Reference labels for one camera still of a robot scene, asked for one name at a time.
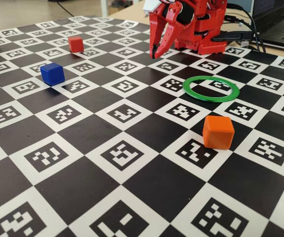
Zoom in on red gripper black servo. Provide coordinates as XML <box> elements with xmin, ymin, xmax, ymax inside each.
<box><xmin>149</xmin><ymin>0</ymin><xmax>197</xmax><ymax>59</ymax></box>

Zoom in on red cube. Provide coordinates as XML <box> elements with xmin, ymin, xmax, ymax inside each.
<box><xmin>68</xmin><ymin>36</ymin><xmax>84</xmax><ymax>53</ymax></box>

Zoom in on orange cube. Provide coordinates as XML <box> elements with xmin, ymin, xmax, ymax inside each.
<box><xmin>202</xmin><ymin>115</ymin><xmax>235</xmax><ymax>150</ymax></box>

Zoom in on blue cube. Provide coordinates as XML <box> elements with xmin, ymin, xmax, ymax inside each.
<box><xmin>40</xmin><ymin>62</ymin><xmax>66</xmax><ymax>86</ymax></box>

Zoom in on black laptop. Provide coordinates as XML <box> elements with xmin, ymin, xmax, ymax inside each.
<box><xmin>251</xmin><ymin>0</ymin><xmax>284</xmax><ymax>50</ymax></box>

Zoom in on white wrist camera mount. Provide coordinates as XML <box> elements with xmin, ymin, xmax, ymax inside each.
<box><xmin>142</xmin><ymin>0</ymin><xmax>162</xmax><ymax>17</ymax></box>

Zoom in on green ring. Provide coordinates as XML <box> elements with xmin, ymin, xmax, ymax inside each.
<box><xmin>182</xmin><ymin>76</ymin><xmax>241</xmax><ymax>103</ymax></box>

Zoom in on thin black floor cable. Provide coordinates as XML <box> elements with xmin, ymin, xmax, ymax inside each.
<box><xmin>54</xmin><ymin>0</ymin><xmax>76</xmax><ymax>17</ymax></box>

